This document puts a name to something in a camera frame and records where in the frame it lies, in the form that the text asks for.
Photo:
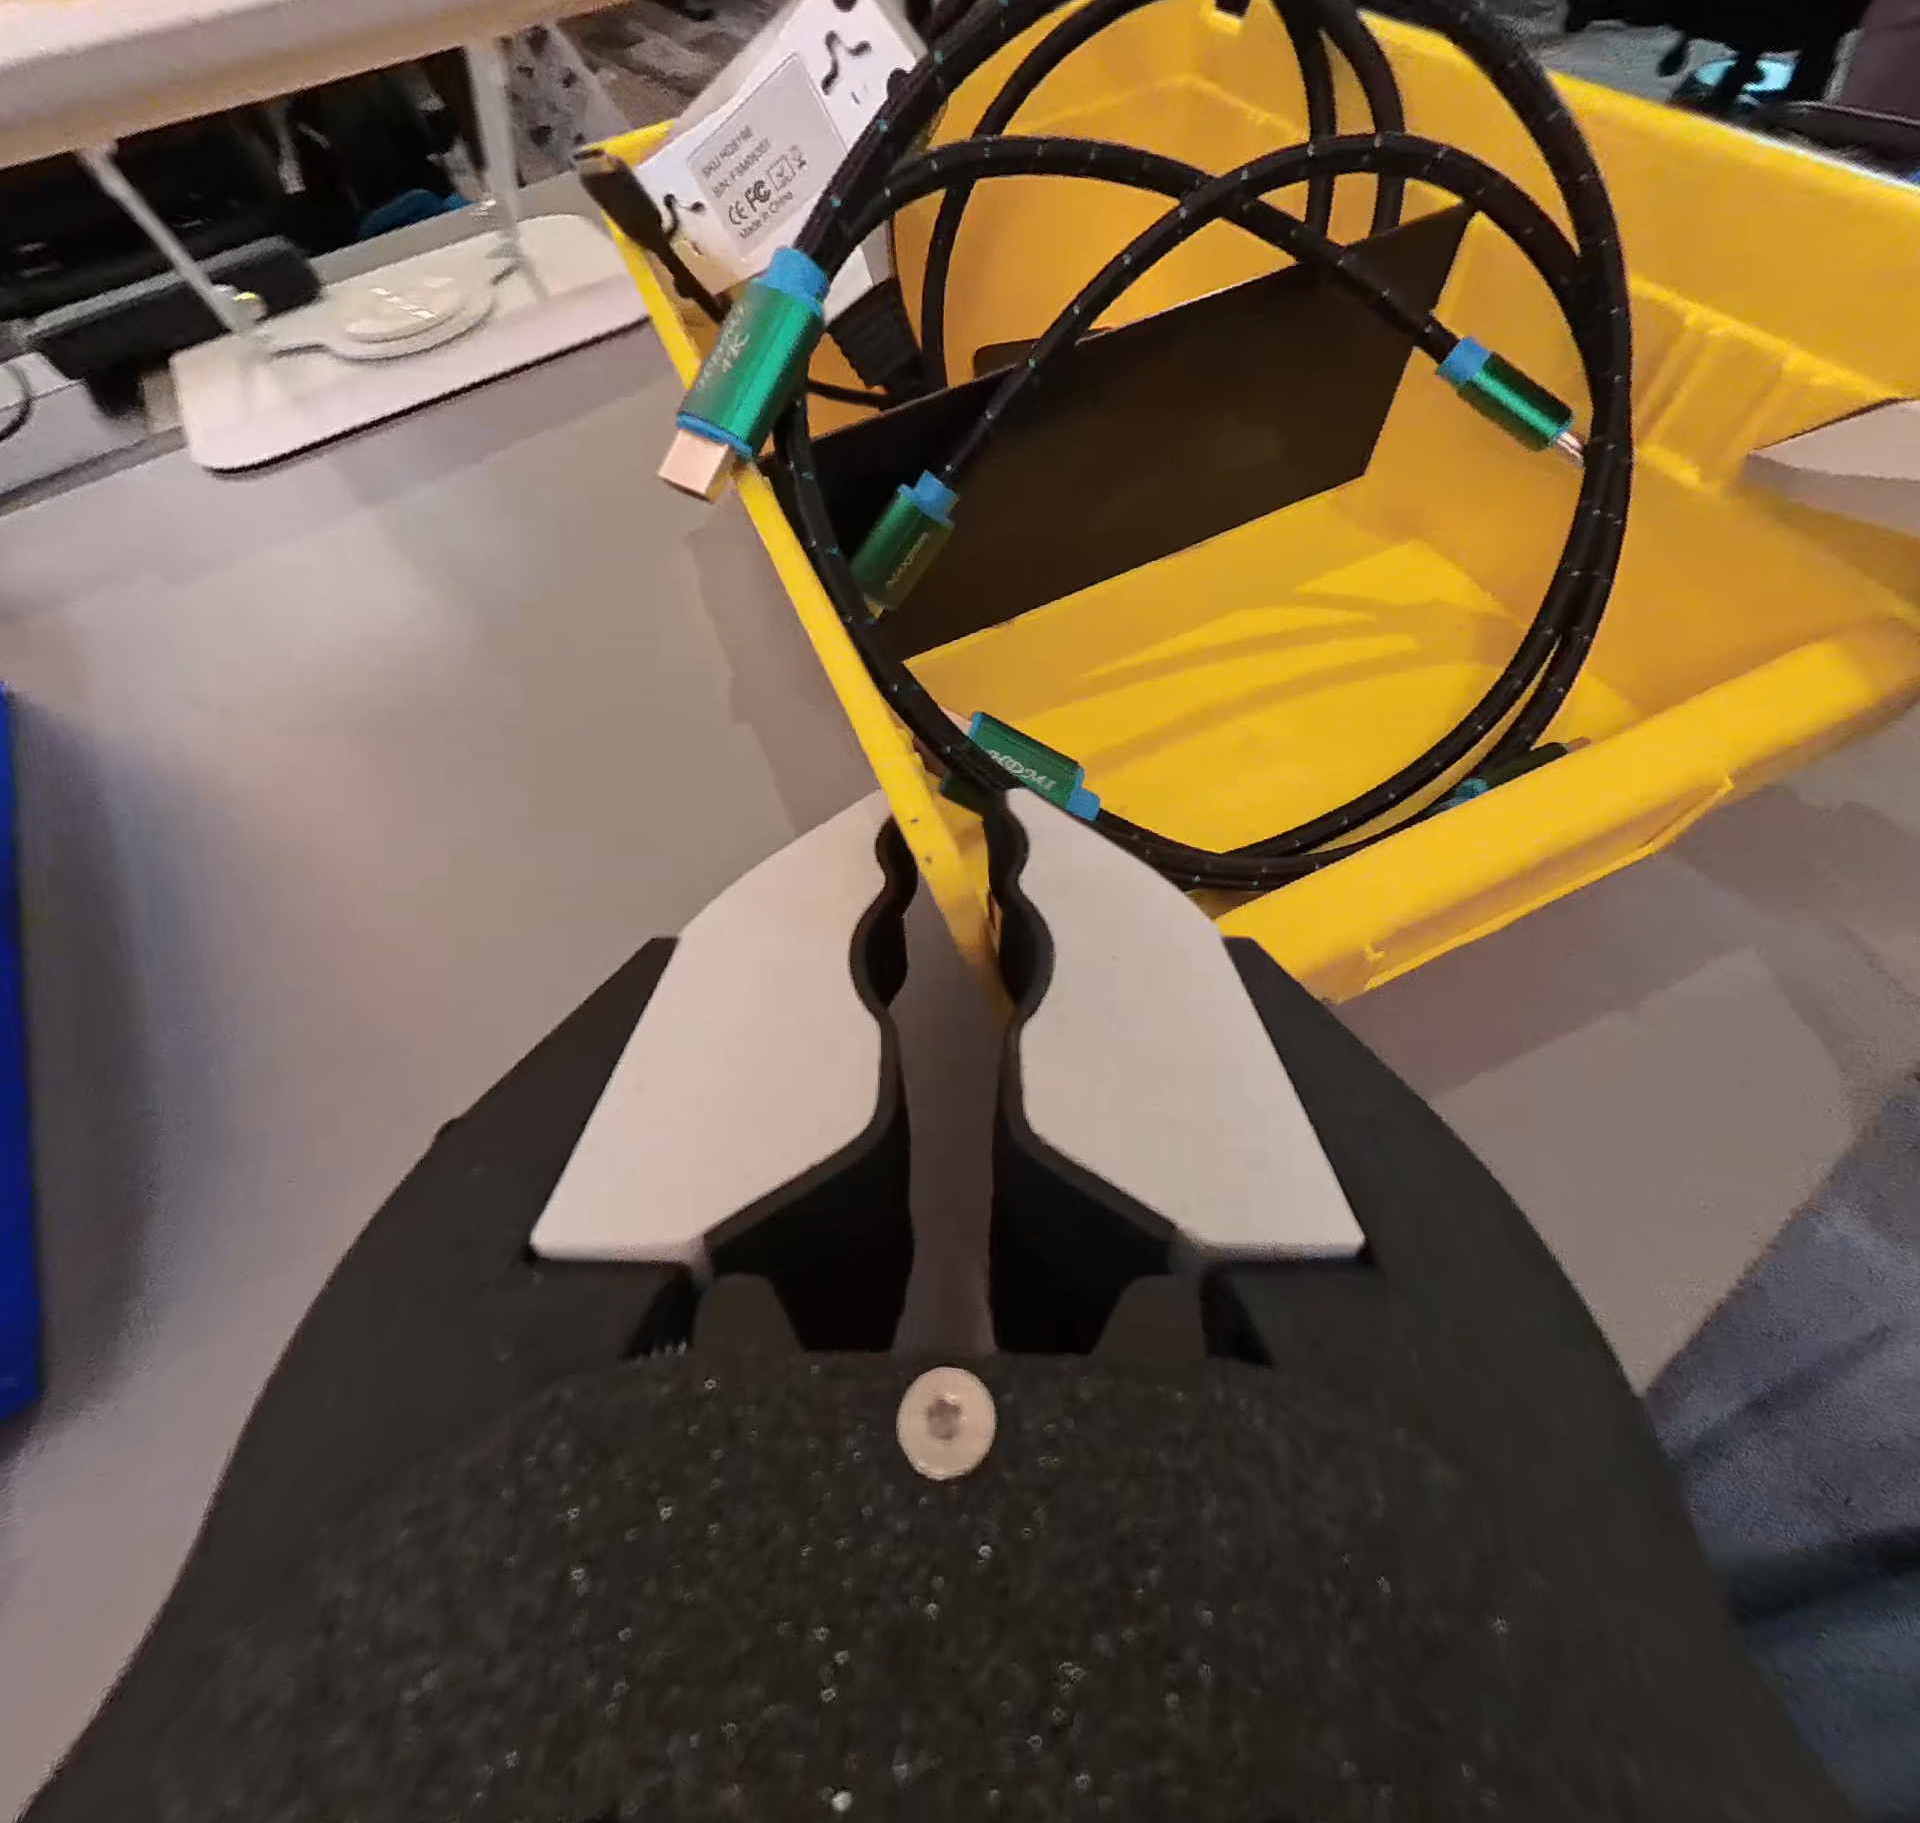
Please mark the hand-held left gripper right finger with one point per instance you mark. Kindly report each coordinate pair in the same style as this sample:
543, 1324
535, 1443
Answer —
1171, 1091

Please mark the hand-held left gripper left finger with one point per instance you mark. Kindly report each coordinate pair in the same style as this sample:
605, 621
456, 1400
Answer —
718, 1091

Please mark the yellow plastic bin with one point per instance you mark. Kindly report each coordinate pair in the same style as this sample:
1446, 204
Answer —
1349, 652

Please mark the blue plastic bin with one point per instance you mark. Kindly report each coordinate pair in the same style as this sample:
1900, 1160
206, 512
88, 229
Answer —
12, 1103

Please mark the black HDMI switch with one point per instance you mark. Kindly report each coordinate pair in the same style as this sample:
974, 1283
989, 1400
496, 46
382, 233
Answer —
765, 160

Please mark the black bin divider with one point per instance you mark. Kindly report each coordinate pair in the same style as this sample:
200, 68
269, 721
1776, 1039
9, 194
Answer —
1200, 431

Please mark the person's leg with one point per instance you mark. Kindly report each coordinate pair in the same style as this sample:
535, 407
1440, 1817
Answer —
1798, 1479

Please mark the black power brick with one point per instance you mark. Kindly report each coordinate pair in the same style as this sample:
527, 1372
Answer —
166, 306

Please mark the wooden laptop stand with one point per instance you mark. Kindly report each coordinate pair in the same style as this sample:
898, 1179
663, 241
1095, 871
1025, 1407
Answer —
227, 52

